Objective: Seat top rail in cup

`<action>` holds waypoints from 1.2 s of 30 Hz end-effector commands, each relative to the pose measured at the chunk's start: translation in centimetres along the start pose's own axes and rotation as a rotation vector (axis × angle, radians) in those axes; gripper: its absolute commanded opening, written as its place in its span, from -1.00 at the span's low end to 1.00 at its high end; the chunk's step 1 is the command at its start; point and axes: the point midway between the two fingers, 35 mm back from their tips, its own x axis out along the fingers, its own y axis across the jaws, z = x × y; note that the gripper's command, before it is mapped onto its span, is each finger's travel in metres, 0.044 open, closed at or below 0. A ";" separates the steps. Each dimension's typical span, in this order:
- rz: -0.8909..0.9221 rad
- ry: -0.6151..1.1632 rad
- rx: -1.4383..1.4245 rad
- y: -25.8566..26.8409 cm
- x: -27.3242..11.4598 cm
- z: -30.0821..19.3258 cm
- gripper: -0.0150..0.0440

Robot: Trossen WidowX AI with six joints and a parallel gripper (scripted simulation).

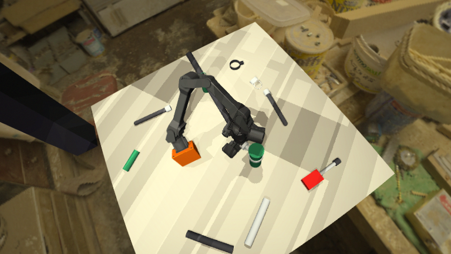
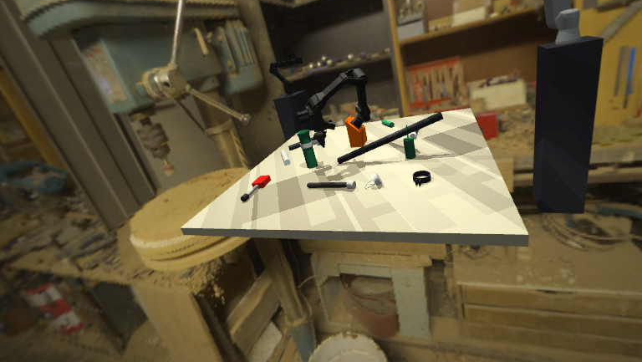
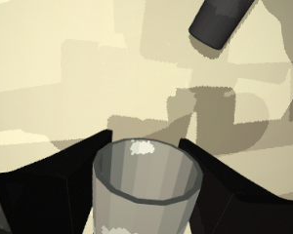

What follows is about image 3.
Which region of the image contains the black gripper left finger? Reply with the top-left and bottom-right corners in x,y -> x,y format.
0,129 -> 112,234

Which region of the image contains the grey metal cup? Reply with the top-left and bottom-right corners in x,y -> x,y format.
92,137 -> 202,234

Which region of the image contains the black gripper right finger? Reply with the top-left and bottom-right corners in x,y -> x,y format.
178,138 -> 293,234

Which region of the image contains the dark grey metal pipe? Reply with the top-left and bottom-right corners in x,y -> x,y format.
188,0 -> 255,50

